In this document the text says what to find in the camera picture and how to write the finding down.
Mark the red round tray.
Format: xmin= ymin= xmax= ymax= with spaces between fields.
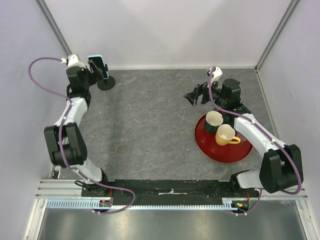
xmin=194 ymin=113 xmax=253 ymax=164

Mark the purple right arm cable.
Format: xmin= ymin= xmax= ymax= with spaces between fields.
xmin=207 ymin=66 xmax=303 ymax=217

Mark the black phone stand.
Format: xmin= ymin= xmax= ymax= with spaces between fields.
xmin=97 ymin=63 xmax=116 ymax=91

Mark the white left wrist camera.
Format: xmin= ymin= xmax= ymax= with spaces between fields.
xmin=60 ymin=53 xmax=86 ymax=68

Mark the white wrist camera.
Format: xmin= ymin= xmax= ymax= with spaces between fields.
xmin=60 ymin=53 xmax=86 ymax=68
xmin=206 ymin=66 xmax=223 ymax=86

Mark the aluminium frame post left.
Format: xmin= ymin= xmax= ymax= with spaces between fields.
xmin=34 ymin=0 xmax=83 ymax=75

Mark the slotted cable duct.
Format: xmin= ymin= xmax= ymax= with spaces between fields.
xmin=46 ymin=198 xmax=238 ymax=211

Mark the aluminium frame post right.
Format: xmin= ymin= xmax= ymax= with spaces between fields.
xmin=254 ymin=0 xmax=300 ymax=73

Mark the green mug cream inside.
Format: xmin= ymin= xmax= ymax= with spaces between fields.
xmin=204 ymin=111 xmax=224 ymax=134

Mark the yellow mug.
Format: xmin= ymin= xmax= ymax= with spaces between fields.
xmin=215 ymin=124 xmax=241 ymax=146

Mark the aluminium front rail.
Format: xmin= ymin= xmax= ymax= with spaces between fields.
xmin=36 ymin=179 xmax=308 ymax=201

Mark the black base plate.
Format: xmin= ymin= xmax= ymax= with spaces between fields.
xmin=74 ymin=179 xmax=259 ymax=206

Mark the aluminium frame post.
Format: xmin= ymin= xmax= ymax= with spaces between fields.
xmin=34 ymin=0 xmax=83 ymax=75
xmin=254 ymin=0 xmax=300 ymax=73

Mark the phone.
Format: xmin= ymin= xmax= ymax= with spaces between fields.
xmin=88 ymin=54 xmax=107 ymax=78

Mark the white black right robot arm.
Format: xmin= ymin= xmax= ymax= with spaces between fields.
xmin=184 ymin=78 xmax=304 ymax=197

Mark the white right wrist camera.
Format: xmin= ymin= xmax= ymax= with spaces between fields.
xmin=206 ymin=66 xmax=223 ymax=86

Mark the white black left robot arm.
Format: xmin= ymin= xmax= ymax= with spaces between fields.
xmin=44 ymin=54 xmax=115 ymax=197

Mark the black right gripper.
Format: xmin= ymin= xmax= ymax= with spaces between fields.
xmin=184 ymin=76 xmax=228 ymax=108

